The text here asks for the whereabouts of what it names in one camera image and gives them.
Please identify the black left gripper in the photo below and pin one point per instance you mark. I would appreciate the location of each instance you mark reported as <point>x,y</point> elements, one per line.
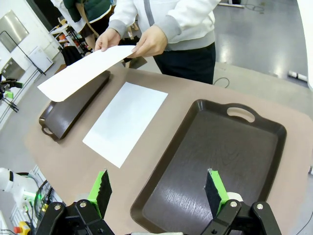
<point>6,84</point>

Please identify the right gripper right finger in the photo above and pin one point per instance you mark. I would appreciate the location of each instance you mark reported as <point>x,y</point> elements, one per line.
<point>215,193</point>

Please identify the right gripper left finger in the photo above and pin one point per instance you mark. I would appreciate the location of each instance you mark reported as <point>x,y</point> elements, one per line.
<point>102,193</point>

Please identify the white A4 paper stack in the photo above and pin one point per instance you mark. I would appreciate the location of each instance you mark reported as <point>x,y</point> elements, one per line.
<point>80,73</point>

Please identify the white A4 paper sheet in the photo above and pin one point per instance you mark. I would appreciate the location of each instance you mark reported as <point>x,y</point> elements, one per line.
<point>124,124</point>

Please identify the person's right forearm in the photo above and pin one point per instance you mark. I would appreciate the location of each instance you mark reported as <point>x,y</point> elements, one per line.
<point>119,17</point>

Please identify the person's left forearm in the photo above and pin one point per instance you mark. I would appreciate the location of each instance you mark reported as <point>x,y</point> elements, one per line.
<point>171,27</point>

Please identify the person's right hand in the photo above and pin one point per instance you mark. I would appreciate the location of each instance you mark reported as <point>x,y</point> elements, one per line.
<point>107,39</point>

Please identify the person's left hand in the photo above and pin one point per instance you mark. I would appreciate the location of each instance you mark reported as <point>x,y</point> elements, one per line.
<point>151,41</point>

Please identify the black tripod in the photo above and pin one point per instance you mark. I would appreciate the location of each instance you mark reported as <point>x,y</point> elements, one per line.
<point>11,105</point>

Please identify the steel box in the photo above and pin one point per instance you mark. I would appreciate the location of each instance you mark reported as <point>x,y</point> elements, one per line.
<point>13,69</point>

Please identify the white cabinet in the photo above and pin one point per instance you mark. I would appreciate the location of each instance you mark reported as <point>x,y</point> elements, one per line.
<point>40,58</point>

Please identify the dark brown plastic tray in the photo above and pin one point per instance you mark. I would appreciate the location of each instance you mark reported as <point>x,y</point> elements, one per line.
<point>207,151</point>
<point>71,117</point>

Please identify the black bag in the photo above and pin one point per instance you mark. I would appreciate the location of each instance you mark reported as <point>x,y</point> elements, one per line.
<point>71,55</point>

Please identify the yellow emergency stop button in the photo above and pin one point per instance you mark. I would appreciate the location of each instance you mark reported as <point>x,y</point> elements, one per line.
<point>23,226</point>

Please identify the figure in dark green jacket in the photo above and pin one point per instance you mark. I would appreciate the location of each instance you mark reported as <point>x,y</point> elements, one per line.
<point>97,9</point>

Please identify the white tube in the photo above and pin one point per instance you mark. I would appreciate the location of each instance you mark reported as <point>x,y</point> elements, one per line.
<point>297,75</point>

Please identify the person in grey white hoodie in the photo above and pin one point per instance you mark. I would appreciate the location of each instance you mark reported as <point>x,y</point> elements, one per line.
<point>195,31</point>

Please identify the white table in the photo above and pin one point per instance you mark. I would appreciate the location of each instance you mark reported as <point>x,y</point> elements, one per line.
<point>309,49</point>

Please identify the steel wall panel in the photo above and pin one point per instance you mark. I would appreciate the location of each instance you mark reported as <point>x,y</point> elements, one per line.
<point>12,29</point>

